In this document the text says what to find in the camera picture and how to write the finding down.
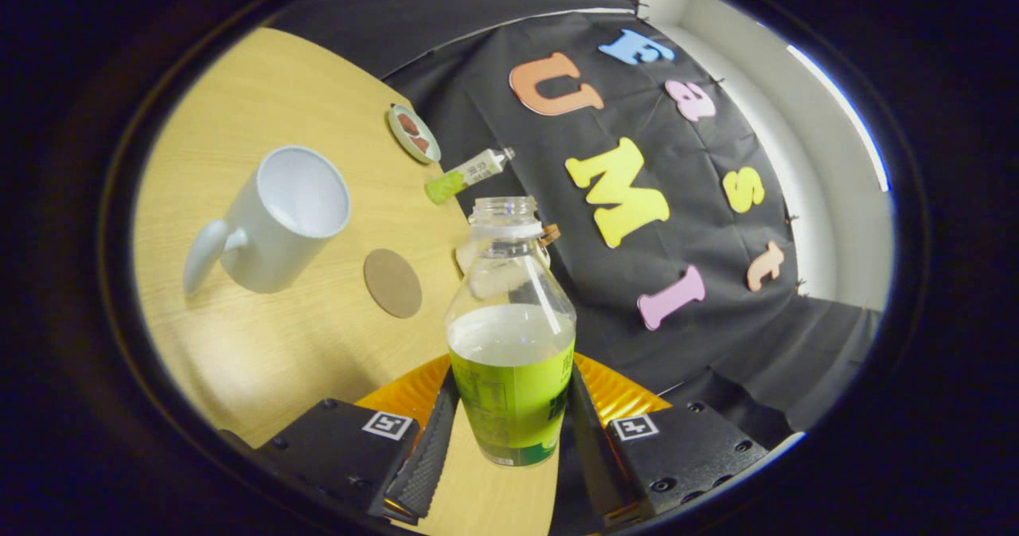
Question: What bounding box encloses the ceiling light panel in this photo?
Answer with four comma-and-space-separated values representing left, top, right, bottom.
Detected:
787, 42, 891, 193

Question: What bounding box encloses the white toaster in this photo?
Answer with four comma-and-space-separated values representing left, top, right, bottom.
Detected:
455, 229, 552, 298

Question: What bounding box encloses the round brown coaster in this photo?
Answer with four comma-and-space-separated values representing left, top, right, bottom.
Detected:
364, 248, 424, 319

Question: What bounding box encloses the wooden table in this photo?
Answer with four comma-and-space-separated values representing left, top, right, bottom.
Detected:
131, 26, 562, 536

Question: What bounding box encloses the grey plate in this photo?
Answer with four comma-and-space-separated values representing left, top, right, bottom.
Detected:
387, 104, 442, 165

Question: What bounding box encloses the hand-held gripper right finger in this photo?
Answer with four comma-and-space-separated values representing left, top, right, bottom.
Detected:
567, 351, 771, 525

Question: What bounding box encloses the white cup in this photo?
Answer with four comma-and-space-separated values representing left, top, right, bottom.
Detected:
183, 145, 352, 298

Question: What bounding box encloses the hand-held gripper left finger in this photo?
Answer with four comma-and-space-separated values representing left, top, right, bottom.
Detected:
219, 353, 461, 525

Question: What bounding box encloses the clear green label juice bottle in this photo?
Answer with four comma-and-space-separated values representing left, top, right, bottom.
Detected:
444, 196, 577, 468

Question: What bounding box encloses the slim green drink bottle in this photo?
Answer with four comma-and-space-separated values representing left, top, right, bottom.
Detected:
424, 147, 516, 205

